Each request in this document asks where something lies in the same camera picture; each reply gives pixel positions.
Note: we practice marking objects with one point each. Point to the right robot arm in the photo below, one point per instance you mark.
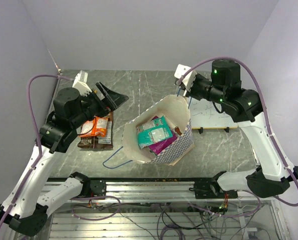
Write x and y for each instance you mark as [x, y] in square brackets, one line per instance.
[233, 86]

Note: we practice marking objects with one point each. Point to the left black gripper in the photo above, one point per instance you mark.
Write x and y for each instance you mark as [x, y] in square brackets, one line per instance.
[113, 99]

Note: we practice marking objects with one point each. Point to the red snack packet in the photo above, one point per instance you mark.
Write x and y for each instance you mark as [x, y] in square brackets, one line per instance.
[177, 131]

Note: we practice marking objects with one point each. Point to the checkered paper bag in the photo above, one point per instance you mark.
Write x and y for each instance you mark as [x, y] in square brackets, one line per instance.
[175, 108]

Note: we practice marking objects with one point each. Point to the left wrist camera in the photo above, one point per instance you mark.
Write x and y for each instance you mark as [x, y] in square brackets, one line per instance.
[80, 83]

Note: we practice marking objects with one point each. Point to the white whiteboard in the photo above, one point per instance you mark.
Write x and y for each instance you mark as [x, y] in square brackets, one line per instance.
[204, 115]

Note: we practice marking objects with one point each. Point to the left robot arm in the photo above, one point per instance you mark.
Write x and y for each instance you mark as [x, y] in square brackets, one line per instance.
[26, 210]

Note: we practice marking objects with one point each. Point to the teal snack packet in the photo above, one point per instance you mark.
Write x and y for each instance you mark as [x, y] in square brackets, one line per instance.
[143, 138]

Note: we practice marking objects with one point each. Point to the magenta snack packet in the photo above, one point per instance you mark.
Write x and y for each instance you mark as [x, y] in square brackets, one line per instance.
[162, 137]

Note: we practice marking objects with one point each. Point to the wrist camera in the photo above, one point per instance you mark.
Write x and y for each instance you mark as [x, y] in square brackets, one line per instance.
[80, 83]
[181, 72]

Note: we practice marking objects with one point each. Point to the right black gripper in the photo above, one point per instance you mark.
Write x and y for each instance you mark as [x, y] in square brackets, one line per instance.
[191, 92]

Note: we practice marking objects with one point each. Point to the brown snack bag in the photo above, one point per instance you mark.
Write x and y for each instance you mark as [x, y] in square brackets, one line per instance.
[98, 143]

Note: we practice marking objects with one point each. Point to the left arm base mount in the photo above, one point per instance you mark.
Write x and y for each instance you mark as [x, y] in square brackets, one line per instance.
[97, 188]

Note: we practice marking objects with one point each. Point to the orange snack packet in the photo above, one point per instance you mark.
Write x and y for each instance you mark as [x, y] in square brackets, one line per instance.
[97, 127]

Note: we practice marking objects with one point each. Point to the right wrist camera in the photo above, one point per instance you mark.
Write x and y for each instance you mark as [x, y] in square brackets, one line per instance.
[181, 72]

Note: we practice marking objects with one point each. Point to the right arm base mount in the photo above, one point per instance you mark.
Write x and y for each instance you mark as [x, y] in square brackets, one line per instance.
[209, 189]

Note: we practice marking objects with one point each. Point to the aluminium rail frame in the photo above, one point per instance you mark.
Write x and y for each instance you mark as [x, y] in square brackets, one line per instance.
[214, 151]

